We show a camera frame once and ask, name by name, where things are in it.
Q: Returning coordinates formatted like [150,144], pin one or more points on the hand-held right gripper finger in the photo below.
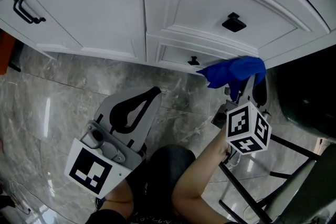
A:
[246,91]
[261,94]

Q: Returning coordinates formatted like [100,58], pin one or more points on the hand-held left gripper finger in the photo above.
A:
[105,110]
[151,123]

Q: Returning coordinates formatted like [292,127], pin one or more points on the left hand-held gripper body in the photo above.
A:
[89,173]

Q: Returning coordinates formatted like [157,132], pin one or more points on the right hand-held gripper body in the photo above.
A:
[239,123]

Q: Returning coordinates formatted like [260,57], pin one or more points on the blue cloth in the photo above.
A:
[236,70]

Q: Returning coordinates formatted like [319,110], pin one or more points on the white drawer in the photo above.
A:
[170,55]
[204,2]

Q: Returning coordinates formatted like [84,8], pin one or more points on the person's left forearm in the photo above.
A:
[118,194]

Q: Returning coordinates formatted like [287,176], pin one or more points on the person's right forearm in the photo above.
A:
[194,186]

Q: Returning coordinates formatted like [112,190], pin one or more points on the black drawer knob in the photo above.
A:
[234,23]
[193,61]

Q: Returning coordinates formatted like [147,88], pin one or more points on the person's dark trousers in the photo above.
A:
[162,173]

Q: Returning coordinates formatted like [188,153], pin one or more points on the white vanity cabinet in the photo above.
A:
[302,52]

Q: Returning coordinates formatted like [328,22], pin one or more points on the grey chair black legs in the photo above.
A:
[309,191]

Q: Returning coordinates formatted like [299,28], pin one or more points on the white cabinet door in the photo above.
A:
[13,29]
[92,8]

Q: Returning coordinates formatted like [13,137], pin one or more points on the orange sofa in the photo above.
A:
[4,55]

